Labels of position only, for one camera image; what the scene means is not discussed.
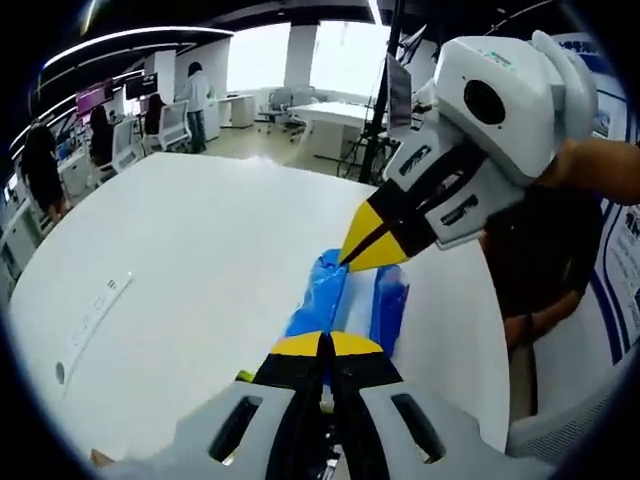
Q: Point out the white office desk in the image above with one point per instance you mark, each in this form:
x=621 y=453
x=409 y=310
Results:
x=330 y=120

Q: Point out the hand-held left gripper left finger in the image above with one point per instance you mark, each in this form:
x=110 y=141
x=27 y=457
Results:
x=280 y=410

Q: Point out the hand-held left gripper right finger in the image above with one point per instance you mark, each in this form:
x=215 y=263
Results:
x=370 y=410

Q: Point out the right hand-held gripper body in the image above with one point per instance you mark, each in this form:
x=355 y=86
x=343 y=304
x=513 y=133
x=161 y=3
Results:
x=530 y=85

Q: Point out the black tripod stand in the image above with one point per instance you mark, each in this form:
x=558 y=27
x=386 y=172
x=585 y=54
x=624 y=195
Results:
x=382 y=100

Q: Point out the blue soft tissue pack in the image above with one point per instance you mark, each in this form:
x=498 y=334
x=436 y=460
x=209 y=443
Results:
x=320 y=300

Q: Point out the white table socket strip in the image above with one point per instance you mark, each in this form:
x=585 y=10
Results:
x=92 y=335

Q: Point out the blue white wall poster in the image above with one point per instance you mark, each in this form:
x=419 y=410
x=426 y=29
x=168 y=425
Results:
x=620 y=250

